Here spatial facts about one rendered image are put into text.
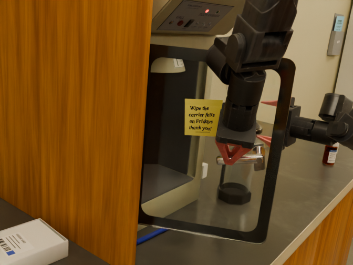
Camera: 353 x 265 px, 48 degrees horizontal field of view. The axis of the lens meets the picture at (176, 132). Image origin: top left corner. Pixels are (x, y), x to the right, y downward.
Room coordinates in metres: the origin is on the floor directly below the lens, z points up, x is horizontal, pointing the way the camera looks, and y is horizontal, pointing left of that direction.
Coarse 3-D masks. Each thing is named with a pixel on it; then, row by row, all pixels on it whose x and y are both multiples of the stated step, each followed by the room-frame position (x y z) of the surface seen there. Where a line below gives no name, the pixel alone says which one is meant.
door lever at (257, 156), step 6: (252, 150) 0.76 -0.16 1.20; (258, 150) 0.75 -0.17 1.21; (264, 150) 0.76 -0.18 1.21; (228, 156) 0.73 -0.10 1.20; (246, 156) 0.72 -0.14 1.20; (252, 156) 0.72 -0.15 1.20; (258, 156) 0.72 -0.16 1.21; (216, 162) 0.73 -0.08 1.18; (222, 162) 0.73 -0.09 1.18; (240, 162) 0.72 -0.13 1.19; (246, 162) 0.72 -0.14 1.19; (252, 162) 0.72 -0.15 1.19; (258, 162) 0.71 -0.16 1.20
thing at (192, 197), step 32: (160, 64) 0.80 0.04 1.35; (192, 64) 0.79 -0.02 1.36; (288, 64) 0.76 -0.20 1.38; (160, 96) 0.80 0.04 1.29; (192, 96) 0.79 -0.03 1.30; (224, 96) 0.78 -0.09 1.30; (288, 96) 0.76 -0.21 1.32; (160, 128) 0.80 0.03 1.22; (256, 128) 0.77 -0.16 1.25; (160, 160) 0.79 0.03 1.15; (192, 160) 0.78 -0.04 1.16; (160, 192) 0.79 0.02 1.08; (192, 192) 0.78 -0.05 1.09; (224, 192) 0.77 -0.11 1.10; (256, 192) 0.76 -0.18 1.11; (160, 224) 0.79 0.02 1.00; (192, 224) 0.78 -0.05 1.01; (224, 224) 0.77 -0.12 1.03; (256, 224) 0.76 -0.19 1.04
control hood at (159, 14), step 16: (160, 0) 0.77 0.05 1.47; (176, 0) 0.77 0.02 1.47; (192, 0) 0.80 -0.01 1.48; (208, 0) 0.84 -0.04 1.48; (224, 0) 0.88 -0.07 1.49; (240, 0) 0.93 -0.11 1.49; (160, 16) 0.78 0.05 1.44; (224, 16) 0.95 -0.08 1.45; (160, 32) 0.84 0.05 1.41; (176, 32) 0.88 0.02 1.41; (192, 32) 0.92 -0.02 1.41; (208, 32) 0.97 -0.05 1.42; (224, 32) 1.03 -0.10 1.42
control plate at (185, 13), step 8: (184, 0) 0.78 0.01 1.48; (176, 8) 0.79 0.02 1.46; (184, 8) 0.81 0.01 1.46; (192, 8) 0.83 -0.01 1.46; (200, 8) 0.85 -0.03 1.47; (208, 8) 0.87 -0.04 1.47; (216, 8) 0.89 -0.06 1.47; (224, 8) 0.91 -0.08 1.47; (168, 16) 0.80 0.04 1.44; (176, 16) 0.82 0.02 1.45; (184, 16) 0.84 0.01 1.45; (192, 16) 0.86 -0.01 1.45; (200, 16) 0.88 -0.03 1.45; (208, 16) 0.90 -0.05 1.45; (216, 16) 0.92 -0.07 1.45; (168, 24) 0.82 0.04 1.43; (176, 24) 0.84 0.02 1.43; (184, 24) 0.87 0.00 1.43; (192, 24) 0.89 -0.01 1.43; (200, 24) 0.91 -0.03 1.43
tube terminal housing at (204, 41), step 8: (152, 40) 0.86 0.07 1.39; (160, 40) 0.88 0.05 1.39; (168, 40) 0.90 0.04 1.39; (176, 40) 0.93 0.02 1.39; (184, 40) 0.95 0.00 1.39; (192, 40) 0.98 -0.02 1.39; (200, 40) 1.00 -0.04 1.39; (208, 40) 1.03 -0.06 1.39; (200, 48) 1.01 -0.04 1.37; (208, 48) 1.04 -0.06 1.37
